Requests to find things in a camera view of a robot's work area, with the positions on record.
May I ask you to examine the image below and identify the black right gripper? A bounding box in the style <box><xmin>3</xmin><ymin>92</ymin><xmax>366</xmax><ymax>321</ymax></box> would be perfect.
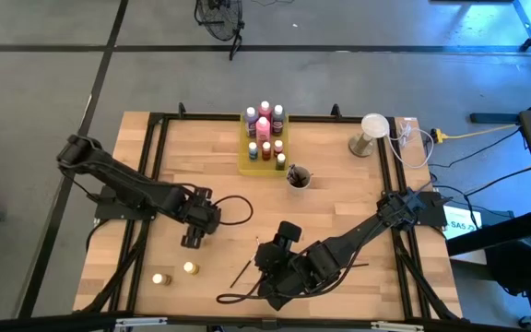
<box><xmin>254</xmin><ymin>242</ymin><xmax>303</xmax><ymax>311</ymax></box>

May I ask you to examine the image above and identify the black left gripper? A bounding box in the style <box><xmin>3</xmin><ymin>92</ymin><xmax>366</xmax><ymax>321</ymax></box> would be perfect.
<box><xmin>175</xmin><ymin>186</ymin><xmax>223</xmax><ymax>250</ymax></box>

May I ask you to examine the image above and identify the large pink paint bottle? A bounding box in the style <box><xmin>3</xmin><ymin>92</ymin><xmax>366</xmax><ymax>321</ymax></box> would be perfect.
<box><xmin>254</xmin><ymin>115</ymin><xmax>271</xmax><ymax>148</ymax></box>

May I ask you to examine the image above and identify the large purple paint bottle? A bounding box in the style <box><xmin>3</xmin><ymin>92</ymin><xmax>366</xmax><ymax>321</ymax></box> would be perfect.
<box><xmin>244</xmin><ymin>106</ymin><xmax>260</xmax><ymax>138</ymax></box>

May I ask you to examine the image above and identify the large dark green paint bottle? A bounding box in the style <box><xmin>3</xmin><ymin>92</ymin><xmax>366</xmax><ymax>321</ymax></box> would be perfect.
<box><xmin>272</xmin><ymin>104</ymin><xmax>287</xmax><ymax>137</ymax></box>

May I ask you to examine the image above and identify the yellow translucent plastic bin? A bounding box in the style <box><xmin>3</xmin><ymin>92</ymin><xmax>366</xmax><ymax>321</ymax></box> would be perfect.
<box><xmin>239</xmin><ymin>112</ymin><xmax>292</xmax><ymax>177</ymax></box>

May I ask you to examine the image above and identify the ribbed beige paper cup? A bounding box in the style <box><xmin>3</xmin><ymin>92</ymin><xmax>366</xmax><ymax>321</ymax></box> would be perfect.
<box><xmin>286</xmin><ymin>164</ymin><xmax>313</xmax><ymax>192</ymax></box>

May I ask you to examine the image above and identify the white SA5 label sheet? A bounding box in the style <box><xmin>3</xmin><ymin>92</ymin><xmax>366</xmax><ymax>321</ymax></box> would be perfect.
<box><xmin>442</xmin><ymin>205</ymin><xmax>483</xmax><ymax>241</ymax></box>

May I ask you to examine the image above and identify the white mushroom lamp, metal base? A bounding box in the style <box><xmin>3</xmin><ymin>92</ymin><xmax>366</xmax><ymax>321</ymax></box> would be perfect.
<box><xmin>348</xmin><ymin>113</ymin><xmax>391</xmax><ymax>159</ymax></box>

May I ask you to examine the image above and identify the black floor fan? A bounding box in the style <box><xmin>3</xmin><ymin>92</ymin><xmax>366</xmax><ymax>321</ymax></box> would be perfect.
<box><xmin>194</xmin><ymin>0</ymin><xmax>246</xmax><ymax>62</ymax></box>

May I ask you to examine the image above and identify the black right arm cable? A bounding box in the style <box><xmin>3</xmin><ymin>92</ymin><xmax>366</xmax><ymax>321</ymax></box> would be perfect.
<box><xmin>216</xmin><ymin>257</ymin><xmax>368</xmax><ymax>305</ymax></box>

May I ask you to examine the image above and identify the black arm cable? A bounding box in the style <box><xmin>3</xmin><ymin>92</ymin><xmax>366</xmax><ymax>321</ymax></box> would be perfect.
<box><xmin>216</xmin><ymin>257</ymin><xmax>368</xmax><ymax>305</ymax></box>
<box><xmin>212</xmin><ymin>195</ymin><xmax>254</xmax><ymax>226</ymax></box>

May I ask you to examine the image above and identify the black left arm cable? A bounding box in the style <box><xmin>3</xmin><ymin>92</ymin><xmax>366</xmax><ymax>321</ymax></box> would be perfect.
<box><xmin>212</xmin><ymin>195</ymin><xmax>254</xmax><ymax>226</ymax></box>

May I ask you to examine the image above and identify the silver metal bracket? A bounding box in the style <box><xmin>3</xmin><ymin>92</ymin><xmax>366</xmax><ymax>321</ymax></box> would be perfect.
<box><xmin>370</xmin><ymin>321</ymin><xmax>426</xmax><ymax>332</ymax></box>
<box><xmin>114</xmin><ymin>316</ymin><xmax>169</xmax><ymax>329</ymax></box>

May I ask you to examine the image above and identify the black aluminium table frame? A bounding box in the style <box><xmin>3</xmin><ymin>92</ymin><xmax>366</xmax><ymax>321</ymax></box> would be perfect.
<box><xmin>74</xmin><ymin>101</ymin><xmax>463</xmax><ymax>324</ymax></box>

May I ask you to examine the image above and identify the white coiled cable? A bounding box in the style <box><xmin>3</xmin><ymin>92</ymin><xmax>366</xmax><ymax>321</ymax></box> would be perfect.
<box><xmin>387</xmin><ymin>120</ymin><xmax>435</xmax><ymax>170</ymax></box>

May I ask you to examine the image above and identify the yellow extension cord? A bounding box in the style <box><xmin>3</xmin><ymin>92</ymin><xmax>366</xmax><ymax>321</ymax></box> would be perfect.
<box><xmin>433</xmin><ymin>124</ymin><xmax>523</xmax><ymax>142</ymax></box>

